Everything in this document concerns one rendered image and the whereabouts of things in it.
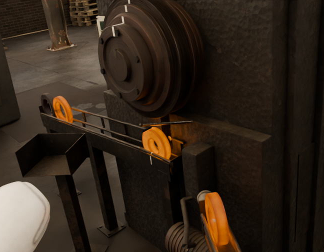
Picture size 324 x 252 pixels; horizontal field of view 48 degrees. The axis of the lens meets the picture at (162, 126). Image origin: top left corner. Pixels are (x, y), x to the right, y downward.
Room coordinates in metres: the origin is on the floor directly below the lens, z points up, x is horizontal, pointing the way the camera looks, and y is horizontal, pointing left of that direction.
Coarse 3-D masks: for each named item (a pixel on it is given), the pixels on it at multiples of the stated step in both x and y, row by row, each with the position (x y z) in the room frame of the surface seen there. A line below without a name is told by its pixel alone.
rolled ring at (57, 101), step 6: (60, 96) 2.08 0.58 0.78; (54, 102) 2.11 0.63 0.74; (60, 102) 2.04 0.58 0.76; (66, 102) 2.03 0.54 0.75; (54, 108) 2.13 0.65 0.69; (66, 108) 2.01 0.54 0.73; (60, 114) 2.12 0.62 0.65; (66, 114) 2.00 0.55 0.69; (66, 120) 2.02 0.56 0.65; (72, 120) 2.02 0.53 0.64
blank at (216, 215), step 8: (216, 192) 0.92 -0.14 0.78; (208, 200) 0.90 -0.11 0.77; (216, 200) 0.87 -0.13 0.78; (208, 208) 0.91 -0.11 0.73; (216, 208) 0.85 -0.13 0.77; (208, 216) 0.92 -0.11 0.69; (216, 216) 0.83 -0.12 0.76; (224, 216) 0.83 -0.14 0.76; (208, 224) 0.93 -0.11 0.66; (216, 224) 0.82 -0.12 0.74; (224, 224) 0.82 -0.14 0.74; (216, 232) 0.82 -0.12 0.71; (224, 232) 0.81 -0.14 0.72; (216, 240) 0.83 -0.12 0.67; (224, 240) 0.81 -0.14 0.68
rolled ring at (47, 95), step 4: (44, 96) 2.21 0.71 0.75; (48, 96) 2.19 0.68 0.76; (44, 100) 2.26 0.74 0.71; (48, 100) 2.17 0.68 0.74; (52, 100) 2.17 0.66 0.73; (44, 104) 2.27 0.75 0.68; (52, 104) 2.15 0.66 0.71; (44, 108) 2.26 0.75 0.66; (48, 108) 2.27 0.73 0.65; (52, 108) 2.15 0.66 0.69; (44, 112) 2.27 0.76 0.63; (48, 112) 2.25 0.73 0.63; (52, 112) 2.16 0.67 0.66
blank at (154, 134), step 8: (152, 128) 1.37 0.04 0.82; (144, 136) 1.40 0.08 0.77; (152, 136) 1.35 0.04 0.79; (160, 136) 1.32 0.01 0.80; (144, 144) 1.41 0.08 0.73; (152, 144) 1.40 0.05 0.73; (160, 144) 1.31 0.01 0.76; (168, 144) 1.31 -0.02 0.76; (160, 152) 1.32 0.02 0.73; (168, 152) 1.31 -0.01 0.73
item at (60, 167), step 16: (32, 144) 1.64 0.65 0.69; (48, 144) 1.69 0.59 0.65; (64, 144) 1.67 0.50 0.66; (80, 144) 1.57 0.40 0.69; (32, 160) 1.61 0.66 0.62; (48, 160) 1.64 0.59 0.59; (64, 160) 1.60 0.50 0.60; (80, 160) 1.54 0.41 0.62; (32, 176) 1.50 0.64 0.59; (64, 176) 1.53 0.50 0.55; (64, 192) 1.54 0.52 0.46; (64, 208) 1.54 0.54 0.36; (80, 224) 1.55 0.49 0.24; (80, 240) 1.53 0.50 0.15
